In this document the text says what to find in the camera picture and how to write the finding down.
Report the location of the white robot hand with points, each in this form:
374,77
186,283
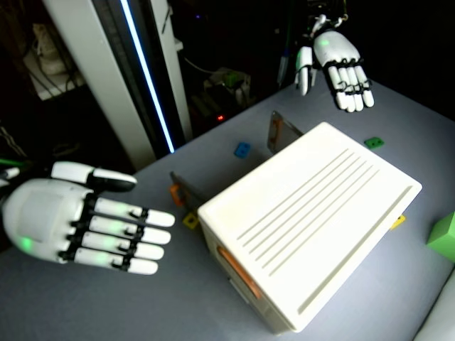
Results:
334,48
39,213

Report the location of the white storage cabinet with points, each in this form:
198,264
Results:
302,213

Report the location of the green toy brick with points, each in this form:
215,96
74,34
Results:
368,143

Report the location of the small green device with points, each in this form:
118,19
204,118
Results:
232,79

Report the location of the grey table cloth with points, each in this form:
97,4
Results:
106,305

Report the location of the blue toy brick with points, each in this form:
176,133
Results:
236,153

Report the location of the yellow toy brick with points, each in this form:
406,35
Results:
185,221
398,223

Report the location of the white column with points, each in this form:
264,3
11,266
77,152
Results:
89,71

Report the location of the blue light strip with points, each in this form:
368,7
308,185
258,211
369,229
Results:
145,67

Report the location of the large green cube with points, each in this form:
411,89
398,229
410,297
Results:
444,236

